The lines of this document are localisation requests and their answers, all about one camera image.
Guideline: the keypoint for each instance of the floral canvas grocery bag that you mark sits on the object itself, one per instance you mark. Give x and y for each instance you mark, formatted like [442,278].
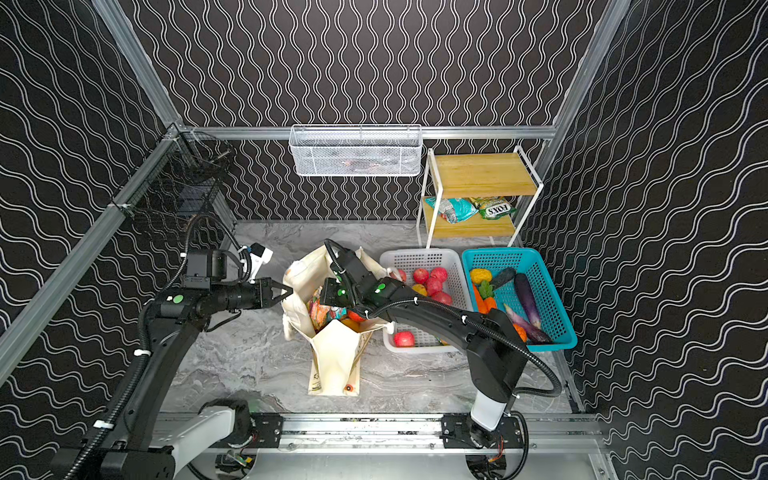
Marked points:
[337,346]

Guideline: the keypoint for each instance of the orange carrot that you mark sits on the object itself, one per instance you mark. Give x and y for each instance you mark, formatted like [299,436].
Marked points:
[479,300]

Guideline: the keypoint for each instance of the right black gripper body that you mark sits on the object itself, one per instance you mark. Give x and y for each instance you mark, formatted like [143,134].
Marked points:
[335,292]

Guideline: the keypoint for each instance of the white plastic fruit basket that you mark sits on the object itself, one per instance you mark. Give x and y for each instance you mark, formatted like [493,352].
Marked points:
[456,286]

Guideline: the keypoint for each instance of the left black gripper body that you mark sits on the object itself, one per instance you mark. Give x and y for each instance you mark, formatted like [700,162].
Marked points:
[260,293]

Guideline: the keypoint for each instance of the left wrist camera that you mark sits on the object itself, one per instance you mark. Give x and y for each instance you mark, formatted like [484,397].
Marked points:
[252,257]

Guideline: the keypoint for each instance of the white wooden two-tier shelf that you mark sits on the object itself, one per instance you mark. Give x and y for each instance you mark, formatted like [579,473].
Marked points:
[509,175]

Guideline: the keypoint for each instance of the green Fox's bag lower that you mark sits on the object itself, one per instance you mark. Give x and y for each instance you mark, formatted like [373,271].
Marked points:
[493,208]

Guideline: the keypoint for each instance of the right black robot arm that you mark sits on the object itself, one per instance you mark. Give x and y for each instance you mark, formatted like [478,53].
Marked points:
[501,366]

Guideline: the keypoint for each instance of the striped purple eggplant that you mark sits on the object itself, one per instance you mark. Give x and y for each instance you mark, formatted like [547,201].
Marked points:
[528,332]

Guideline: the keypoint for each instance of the white wire wall basket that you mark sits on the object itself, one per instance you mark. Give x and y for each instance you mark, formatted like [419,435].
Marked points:
[356,150]

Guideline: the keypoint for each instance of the red apple with stem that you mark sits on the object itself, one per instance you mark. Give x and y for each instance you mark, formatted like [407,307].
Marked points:
[442,298]

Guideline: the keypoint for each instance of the black wire wall basket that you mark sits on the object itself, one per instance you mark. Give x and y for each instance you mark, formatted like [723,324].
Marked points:
[185,182]

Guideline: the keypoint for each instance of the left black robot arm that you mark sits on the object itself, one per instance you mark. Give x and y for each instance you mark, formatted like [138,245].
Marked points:
[118,445]

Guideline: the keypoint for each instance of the red apple back right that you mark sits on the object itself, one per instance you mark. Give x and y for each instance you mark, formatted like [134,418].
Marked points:
[439,273]

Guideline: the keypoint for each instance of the teal plastic vegetable basket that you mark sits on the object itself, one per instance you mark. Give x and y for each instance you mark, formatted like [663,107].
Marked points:
[554,320]

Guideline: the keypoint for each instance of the orange candy bag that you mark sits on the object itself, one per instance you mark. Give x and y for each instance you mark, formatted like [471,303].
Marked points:
[321,314]

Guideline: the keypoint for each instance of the red peach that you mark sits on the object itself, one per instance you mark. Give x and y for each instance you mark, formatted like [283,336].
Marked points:
[433,285]
[421,276]

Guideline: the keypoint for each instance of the yellow pepper in teal basket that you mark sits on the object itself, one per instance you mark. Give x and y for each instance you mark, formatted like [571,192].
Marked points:
[479,275]

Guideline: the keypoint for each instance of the red tomato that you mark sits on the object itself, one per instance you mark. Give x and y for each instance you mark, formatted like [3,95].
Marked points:
[355,317]

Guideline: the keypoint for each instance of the dark green cucumber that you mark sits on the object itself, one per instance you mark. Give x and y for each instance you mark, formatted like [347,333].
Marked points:
[503,277]

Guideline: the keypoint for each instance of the red peach middle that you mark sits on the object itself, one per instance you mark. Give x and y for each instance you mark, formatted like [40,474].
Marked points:
[433,285]

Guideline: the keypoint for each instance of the teal snack bag lower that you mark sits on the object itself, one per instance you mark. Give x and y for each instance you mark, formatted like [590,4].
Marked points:
[453,211]

